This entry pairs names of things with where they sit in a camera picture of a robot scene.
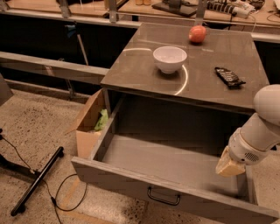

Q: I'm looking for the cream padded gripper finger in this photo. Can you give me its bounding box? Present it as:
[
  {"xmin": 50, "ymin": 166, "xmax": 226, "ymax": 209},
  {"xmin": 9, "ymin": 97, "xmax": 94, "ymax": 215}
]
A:
[{"xmin": 215, "ymin": 146, "xmax": 245, "ymax": 177}]

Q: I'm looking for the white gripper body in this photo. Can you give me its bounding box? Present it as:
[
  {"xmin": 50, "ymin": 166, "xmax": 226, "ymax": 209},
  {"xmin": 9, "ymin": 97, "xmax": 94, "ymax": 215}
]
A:
[{"xmin": 228, "ymin": 127, "xmax": 270, "ymax": 165}]

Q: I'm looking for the grey top drawer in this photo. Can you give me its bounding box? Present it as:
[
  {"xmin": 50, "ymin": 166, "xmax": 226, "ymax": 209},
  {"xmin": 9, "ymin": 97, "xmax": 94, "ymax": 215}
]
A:
[{"xmin": 72, "ymin": 95, "xmax": 279, "ymax": 224}]

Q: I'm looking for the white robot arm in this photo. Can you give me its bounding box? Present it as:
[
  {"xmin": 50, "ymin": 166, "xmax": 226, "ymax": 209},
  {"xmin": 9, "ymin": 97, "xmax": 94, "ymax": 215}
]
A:
[{"xmin": 215, "ymin": 84, "xmax": 280, "ymax": 177}]

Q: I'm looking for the grey metal drawer cabinet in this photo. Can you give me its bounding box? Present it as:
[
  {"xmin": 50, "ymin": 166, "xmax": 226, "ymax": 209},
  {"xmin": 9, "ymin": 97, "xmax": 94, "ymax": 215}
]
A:
[{"xmin": 101, "ymin": 24, "xmax": 269, "ymax": 118}]

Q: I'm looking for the black snack bar wrapper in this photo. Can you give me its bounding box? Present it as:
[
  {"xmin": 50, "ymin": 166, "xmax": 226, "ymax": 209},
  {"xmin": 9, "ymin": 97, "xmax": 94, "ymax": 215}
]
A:
[{"xmin": 214, "ymin": 67, "xmax": 245, "ymax": 88}]

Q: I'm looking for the white ceramic bowl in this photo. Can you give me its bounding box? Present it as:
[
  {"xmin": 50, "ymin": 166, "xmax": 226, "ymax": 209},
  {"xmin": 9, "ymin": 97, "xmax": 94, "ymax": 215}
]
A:
[{"xmin": 153, "ymin": 46, "xmax": 187, "ymax": 74}]

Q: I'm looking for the red apple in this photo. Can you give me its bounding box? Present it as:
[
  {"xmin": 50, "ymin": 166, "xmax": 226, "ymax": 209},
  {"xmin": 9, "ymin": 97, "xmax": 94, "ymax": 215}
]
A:
[{"xmin": 189, "ymin": 25, "xmax": 207, "ymax": 44}]

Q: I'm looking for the green bag in box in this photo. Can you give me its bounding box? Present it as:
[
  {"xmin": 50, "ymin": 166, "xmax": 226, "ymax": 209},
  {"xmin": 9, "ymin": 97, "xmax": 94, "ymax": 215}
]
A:
[{"xmin": 94, "ymin": 109, "xmax": 109, "ymax": 131}]

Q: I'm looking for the white power strip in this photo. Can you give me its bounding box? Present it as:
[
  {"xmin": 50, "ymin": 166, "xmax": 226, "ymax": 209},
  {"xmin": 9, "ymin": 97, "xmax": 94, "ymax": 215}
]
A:
[{"xmin": 206, "ymin": 0, "xmax": 256, "ymax": 19}]

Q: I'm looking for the brown cardboard box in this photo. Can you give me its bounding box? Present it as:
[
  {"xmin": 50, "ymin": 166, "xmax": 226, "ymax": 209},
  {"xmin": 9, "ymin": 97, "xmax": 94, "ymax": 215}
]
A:
[{"xmin": 66, "ymin": 90, "xmax": 105, "ymax": 158}]

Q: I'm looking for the black laptop on bench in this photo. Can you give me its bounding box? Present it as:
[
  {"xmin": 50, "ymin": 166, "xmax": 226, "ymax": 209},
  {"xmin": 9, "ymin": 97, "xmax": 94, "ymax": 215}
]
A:
[{"xmin": 152, "ymin": 0, "xmax": 197, "ymax": 18}]

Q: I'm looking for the wooden workbench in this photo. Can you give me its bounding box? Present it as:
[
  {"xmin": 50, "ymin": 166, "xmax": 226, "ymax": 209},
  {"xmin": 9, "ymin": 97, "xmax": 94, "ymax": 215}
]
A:
[{"xmin": 5, "ymin": 0, "xmax": 280, "ymax": 27}]

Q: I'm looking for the black stand leg bar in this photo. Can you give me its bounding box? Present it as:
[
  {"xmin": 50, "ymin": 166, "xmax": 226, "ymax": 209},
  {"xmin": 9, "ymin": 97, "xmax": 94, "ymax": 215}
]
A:
[{"xmin": 10, "ymin": 146, "xmax": 64, "ymax": 217}]

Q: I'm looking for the black floor cable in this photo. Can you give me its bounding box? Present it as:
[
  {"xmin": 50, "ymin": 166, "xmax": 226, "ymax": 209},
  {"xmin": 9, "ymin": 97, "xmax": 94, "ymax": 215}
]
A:
[{"xmin": 0, "ymin": 128, "xmax": 88, "ymax": 224}]

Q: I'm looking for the grey metal rail beam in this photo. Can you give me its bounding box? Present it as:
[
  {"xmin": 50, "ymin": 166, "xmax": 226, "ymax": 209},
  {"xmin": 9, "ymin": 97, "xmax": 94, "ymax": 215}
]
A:
[{"xmin": 0, "ymin": 52, "xmax": 109, "ymax": 85}]

